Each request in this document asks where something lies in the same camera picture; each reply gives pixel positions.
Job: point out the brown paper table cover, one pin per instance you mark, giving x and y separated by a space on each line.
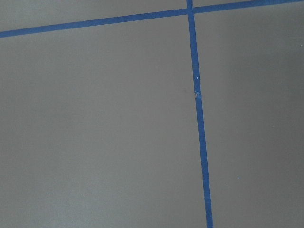
98 125

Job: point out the long blue tape strip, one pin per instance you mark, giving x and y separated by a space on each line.
199 112

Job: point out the crossing blue tape strip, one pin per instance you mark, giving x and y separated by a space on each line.
143 16

